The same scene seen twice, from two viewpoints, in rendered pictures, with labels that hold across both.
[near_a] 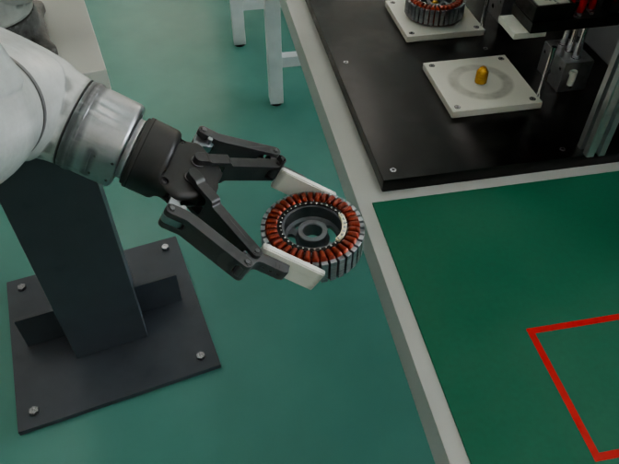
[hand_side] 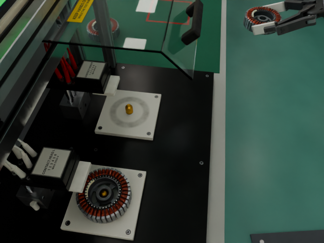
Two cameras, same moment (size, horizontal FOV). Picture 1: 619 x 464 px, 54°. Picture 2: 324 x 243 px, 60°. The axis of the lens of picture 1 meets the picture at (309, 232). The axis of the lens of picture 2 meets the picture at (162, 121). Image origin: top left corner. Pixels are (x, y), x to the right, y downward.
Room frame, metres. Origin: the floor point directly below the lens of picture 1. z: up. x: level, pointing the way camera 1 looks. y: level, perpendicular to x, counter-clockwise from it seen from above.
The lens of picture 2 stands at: (1.31, -0.05, 1.36)
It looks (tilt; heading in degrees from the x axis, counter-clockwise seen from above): 53 degrees down; 199
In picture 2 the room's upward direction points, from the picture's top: straight up
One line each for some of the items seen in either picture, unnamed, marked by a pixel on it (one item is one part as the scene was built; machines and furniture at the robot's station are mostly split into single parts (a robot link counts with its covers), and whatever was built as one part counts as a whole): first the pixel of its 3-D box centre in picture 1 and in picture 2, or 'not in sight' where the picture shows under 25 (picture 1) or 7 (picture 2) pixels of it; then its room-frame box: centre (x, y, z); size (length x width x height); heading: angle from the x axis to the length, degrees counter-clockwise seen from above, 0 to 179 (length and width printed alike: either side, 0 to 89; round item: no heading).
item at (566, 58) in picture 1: (564, 64); (75, 101); (0.91, -0.43, 0.80); 0.08 x 0.05 x 0.06; 11
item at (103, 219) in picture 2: (435, 5); (104, 194); (1.13, -0.24, 0.80); 0.11 x 0.11 x 0.04
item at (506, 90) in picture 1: (479, 84); (129, 113); (0.89, -0.28, 0.78); 0.15 x 0.15 x 0.01; 11
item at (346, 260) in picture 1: (312, 235); (262, 20); (0.46, 0.00, 0.85); 0.11 x 0.11 x 0.04
